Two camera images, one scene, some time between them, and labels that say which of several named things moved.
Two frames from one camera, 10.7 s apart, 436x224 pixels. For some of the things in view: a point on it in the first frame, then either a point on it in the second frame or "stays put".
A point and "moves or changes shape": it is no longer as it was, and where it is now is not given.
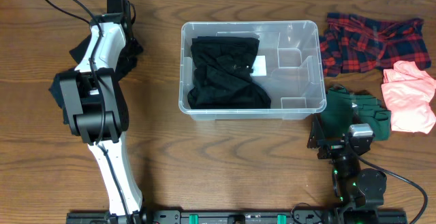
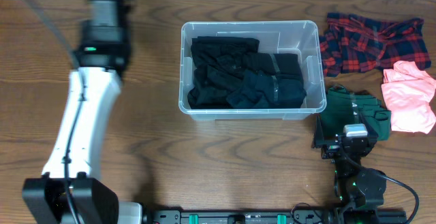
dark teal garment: [56, 90] to [262, 90]
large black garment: [221, 77] stays put
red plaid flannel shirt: [353, 43] stays put
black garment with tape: [132, 50] moves or changes shape
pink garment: [409, 90] stays put
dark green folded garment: [338, 113] stays put
